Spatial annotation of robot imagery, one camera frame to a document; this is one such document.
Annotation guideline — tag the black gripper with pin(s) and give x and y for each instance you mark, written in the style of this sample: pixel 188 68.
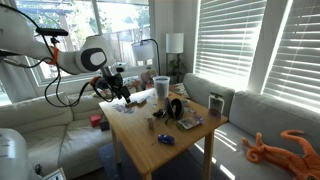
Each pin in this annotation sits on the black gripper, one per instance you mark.
pixel 113 82

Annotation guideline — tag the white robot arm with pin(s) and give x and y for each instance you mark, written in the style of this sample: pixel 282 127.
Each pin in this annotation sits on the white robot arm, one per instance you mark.
pixel 16 38

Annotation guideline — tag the upright wooden block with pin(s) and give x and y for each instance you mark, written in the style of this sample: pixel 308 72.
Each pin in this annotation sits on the upright wooden block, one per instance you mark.
pixel 150 122

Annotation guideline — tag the wooden table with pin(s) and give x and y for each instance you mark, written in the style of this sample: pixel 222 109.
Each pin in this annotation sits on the wooden table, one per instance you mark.
pixel 141 143

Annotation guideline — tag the red box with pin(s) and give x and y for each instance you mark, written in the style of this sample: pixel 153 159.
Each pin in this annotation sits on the red box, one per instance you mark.
pixel 95 120

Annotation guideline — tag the clear plastic cup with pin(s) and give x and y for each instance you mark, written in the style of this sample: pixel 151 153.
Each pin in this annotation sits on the clear plastic cup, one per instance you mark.
pixel 161 85

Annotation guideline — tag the black glasses case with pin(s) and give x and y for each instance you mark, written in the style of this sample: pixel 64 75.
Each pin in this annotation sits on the black glasses case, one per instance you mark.
pixel 174 108

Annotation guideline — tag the blue toy car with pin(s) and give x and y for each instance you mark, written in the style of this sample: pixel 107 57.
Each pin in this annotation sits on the blue toy car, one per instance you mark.
pixel 166 139

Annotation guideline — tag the arched floor lamp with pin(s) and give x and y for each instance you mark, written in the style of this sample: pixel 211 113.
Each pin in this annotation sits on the arched floor lamp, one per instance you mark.
pixel 146 49

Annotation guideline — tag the potted plant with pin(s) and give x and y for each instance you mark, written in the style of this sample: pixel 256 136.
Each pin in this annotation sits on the potted plant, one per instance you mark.
pixel 176 67

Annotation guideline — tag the Kirkland fruit pouch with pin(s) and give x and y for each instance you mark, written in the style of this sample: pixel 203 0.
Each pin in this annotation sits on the Kirkland fruit pouch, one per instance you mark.
pixel 190 122

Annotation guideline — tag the white floor lamp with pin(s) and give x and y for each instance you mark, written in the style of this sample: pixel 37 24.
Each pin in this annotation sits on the white floor lamp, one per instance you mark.
pixel 174 43

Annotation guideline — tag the white leather sofa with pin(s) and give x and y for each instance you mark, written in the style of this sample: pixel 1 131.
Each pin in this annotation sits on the white leather sofa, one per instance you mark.
pixel 58 132

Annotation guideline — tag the boxed item on sofa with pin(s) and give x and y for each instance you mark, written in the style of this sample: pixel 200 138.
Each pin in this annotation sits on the boxed item on sofa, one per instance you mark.
pixel 216 105

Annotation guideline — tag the grey fabric sofa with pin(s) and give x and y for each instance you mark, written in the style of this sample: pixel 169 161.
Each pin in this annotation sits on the grey fabric sofa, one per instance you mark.
pixel 250 113

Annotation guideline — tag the orange plush octopus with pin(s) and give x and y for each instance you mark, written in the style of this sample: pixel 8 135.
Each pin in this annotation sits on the orange plush octopus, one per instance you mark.
pixel 306 167

